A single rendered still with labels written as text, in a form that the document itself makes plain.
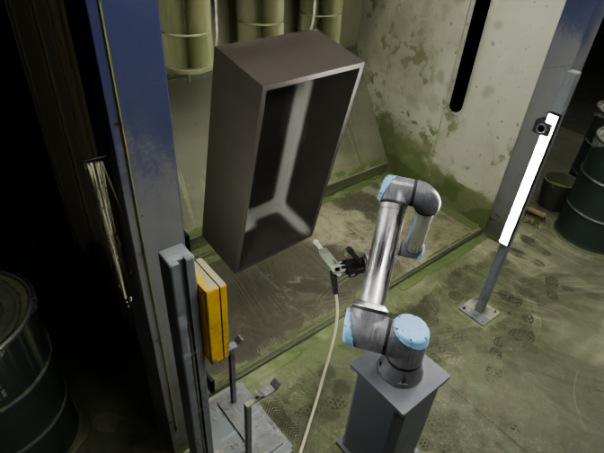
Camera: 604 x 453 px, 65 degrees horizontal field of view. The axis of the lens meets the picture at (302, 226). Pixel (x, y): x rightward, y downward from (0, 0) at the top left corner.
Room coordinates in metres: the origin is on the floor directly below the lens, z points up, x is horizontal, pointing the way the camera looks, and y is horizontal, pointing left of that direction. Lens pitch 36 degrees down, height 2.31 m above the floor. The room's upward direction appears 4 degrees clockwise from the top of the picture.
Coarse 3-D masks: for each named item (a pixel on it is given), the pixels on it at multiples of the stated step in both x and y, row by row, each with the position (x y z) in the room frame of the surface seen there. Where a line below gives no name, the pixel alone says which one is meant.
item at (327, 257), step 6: (318, 246) 2.19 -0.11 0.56; (324, 252) 2.07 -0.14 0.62; (324, 258) 2.00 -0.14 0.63; (330, 258) 1.97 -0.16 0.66; (330, 264) 1.90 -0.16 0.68; (336, 264) 1.87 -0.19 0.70; (330, 276) 1.94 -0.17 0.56; (336, 276) 1.93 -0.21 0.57; (336, 282) 1.91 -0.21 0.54; (336, 288) 1.90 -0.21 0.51; (336, 294) 1.89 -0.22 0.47
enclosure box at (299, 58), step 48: (240, 48) 2.11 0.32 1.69; (288, 48) 2.21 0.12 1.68; (336, 48) 2.33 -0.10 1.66; (240, 96) 1.94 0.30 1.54; (288, 96) 2.47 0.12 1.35; (336, 96) 2.36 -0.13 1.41; (240, 144) 1.95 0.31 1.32; (288, 144) 2.58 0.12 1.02; (336, 144) 2.33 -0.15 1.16; (240, 192) 1.95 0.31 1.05; (288, 192) 2.60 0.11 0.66; (240, 240) 1.97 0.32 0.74; (288, 240) 2.34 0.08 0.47
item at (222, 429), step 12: (240, 384) 1.06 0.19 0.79; (252, 396) 1.01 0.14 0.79; (216, 408) 0.95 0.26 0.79; (216, 420) 0.91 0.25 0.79; (228, 420) 0.91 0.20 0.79; (216, 432) 0.86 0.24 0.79; (228, 432) 0.87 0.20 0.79; (276, 432) 0.88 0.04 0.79; (216, 444) 0.82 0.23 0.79; (228, 444) 0.82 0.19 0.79; (240, 444) 0.83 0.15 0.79; (288, 444) 0.84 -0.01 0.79
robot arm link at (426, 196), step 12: (420, 180) 1.76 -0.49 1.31; (420, 192) 1.69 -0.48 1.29; (432, 192) 1.71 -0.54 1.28; (420, 204) 1.68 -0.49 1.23; (432, 204) 1.69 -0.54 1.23; (420, 216) 1.74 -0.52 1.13; (432, 216) 1.76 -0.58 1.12; (420, 228) 1.79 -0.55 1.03; (408, 240) 1.90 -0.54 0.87; (420, 240) 1.85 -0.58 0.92; (408, 252) 1.93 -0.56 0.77; (420, 252) 1.93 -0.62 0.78
